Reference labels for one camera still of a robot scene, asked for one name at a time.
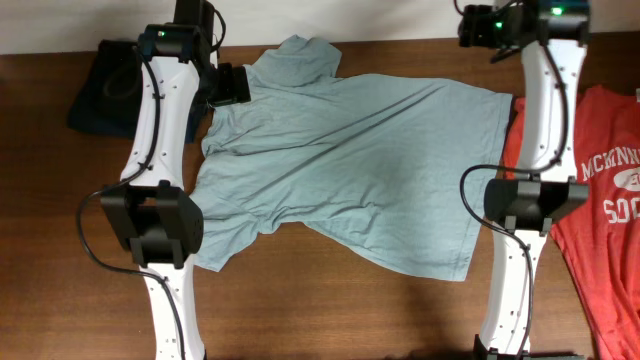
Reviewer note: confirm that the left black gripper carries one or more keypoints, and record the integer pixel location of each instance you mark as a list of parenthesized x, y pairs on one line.
[(235, 88)]

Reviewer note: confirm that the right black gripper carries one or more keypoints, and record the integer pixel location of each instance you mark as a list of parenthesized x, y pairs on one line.
[(477, 29)]

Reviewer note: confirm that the folded navy blue garment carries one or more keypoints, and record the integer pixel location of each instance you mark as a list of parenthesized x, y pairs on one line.
[(109, 102)]

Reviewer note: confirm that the red printed t-shirt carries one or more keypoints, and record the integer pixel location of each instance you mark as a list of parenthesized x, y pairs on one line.
[(600, 240)]

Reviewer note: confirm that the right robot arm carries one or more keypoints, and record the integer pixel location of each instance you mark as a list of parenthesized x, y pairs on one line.
[(526, 200)]

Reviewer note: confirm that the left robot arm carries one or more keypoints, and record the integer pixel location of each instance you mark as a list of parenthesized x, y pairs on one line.
[(152, 216)]

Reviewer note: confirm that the light grey-green t-shirt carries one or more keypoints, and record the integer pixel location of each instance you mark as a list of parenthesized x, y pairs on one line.
[(392, 168)]

